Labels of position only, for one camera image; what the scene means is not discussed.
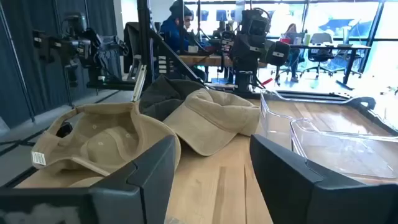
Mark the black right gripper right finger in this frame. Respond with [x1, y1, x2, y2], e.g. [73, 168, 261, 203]
[249, 134, 398, 224]

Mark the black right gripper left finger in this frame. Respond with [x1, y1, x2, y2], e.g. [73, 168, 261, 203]
[0, 134, 177, 224]

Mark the beige cap with white label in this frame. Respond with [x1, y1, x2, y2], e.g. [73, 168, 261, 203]
[30, 101, 182, 188]

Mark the dark grey baseball cap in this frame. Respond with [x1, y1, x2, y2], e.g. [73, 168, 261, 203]
[139, 75, 206, 122]

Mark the beige baseball cap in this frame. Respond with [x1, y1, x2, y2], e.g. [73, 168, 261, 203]
[163, 88, 261, 157]

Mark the clear plastic bin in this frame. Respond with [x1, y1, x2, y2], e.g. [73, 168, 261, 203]
[259, 89, 377, 147]
[290, 118, 398, 185]

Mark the person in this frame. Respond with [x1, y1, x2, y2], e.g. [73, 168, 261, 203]
[159, 0, 208, 82]
[279, 23, 307, 83]

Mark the black office chair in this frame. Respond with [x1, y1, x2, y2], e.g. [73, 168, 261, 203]
[302, 32, 336, 78]

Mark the black desk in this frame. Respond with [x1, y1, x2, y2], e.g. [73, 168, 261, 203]
[288, 42, 373, 91]

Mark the wooden desk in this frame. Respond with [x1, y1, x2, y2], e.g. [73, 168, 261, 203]
[178, 54, 268, 68]

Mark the dark grey curtain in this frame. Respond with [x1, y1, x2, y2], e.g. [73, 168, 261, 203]
[0, 0, 123, 129]

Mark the black metal frame post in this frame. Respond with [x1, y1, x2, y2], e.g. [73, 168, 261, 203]
[136, 0, 157, 90]

